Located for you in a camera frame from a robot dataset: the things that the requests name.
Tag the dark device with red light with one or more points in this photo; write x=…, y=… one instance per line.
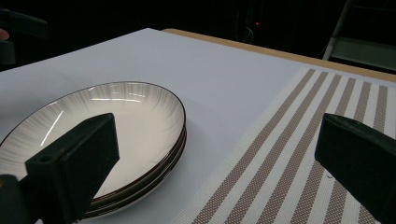
x=252, y=18

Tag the brown and white striped placemat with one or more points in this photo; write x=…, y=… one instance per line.
x=280, y=161

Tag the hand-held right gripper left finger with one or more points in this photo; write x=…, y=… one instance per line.
x=77, y=161

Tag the grey metal stand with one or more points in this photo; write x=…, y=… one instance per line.
x=361, y=46

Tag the white plate with grey streaks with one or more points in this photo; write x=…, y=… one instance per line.
x=140, y=130
x=162, y=180
x=174, y=155

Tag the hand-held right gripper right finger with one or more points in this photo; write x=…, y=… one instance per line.
x=358, y=155

